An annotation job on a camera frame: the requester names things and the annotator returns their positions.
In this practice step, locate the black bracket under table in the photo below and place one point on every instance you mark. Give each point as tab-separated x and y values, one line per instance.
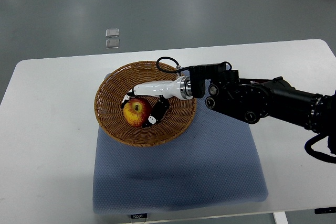
329	210

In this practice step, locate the metal floor plate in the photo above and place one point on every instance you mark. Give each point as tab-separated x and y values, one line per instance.
112	43
112	32

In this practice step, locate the white table leg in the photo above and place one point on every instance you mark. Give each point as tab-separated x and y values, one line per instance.
280	217

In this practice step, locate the brown wicker basket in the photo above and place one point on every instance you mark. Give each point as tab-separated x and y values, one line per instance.
108	99

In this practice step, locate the upper metal floor plate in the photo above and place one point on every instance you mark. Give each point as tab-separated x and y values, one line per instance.
112	32

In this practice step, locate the lower metal floor plate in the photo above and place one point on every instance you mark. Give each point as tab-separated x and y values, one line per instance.
112	43

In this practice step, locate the black table control label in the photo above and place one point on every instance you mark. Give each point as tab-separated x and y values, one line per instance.
139	216

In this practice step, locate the red yellow apple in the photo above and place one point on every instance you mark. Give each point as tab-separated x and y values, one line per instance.
136	111

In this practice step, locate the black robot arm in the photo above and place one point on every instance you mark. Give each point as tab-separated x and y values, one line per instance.
249	100

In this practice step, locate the blue grey cushion mat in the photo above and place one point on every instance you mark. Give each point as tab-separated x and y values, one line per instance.
214	162

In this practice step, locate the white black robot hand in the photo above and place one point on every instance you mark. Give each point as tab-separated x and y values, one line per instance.
163	90

